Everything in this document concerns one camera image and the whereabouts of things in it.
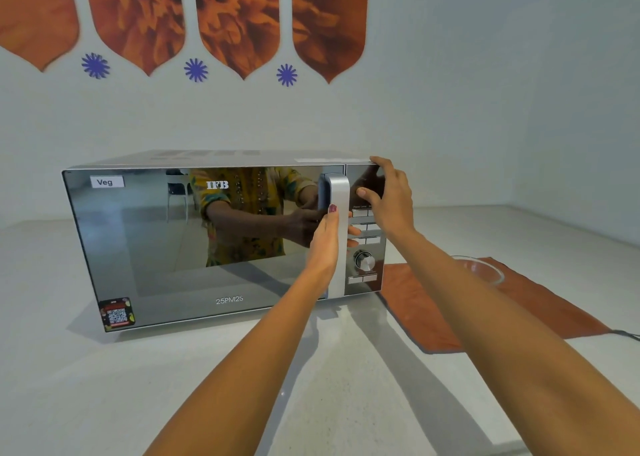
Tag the person's left hand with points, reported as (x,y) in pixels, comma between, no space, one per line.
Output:
(324,250)

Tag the person's right thumb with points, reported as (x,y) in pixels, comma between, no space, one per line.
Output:
(369,194)

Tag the silver mirrored microwave oven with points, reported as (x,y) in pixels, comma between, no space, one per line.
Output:
(165,250)

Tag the white label sticker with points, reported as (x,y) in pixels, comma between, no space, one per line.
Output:
(106,181)

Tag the orange cloth mat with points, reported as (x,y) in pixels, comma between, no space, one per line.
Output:
(425,305)

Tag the person's left forearm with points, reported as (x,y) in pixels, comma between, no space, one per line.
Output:
(250,365)

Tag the person's left thumb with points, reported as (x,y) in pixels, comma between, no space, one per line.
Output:
(329,223)

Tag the silver microwave control knob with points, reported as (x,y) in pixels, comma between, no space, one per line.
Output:
(364,261)

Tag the clear glass bowl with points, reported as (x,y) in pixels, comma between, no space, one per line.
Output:
(487,268)

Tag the person's right forearm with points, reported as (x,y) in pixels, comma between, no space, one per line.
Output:
(500,340)

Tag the orange flower wall panel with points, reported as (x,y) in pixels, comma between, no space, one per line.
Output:
(35,15)

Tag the person's right hand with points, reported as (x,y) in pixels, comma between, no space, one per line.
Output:
(392,205)

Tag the colourful code sticker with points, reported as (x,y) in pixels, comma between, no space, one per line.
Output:
(116,314)

